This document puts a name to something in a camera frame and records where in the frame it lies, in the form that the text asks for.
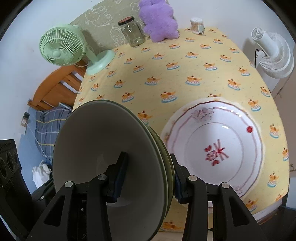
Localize wall power socket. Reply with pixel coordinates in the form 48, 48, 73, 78
21, 112, 30, 127

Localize wooden bed headboard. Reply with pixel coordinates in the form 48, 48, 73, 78
28, 60, 86, 110

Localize green desk fan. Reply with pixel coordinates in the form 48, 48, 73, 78
39, 24, 115, 75

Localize white plastic bags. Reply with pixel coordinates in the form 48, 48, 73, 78
32, 160, 52, 188

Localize white standing fan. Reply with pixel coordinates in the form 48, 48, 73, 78
251, 27, 295, 79

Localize glass jar with lid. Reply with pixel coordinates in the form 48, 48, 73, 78
118, 16, 145, 47

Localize black fan cable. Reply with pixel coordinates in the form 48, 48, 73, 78
254, 49, 265, 68

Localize blue bed sheet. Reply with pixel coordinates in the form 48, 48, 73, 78
17, 133, 55, 195

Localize large floral ceramic bowl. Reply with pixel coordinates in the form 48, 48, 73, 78
147, 126, 175, 206

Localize green patterned mat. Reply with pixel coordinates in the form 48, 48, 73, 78
71, 0, 145, 54

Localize purple plush toy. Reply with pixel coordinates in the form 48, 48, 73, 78
139, 0, 179, 42

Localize red trimmed white plate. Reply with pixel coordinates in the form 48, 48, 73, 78
161, 97, 264, 197

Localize blue plaid pillow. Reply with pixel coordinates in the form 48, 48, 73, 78
35, 103, 72, 159

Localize cotton swab container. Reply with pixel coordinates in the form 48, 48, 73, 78
190, 17, 205, 35

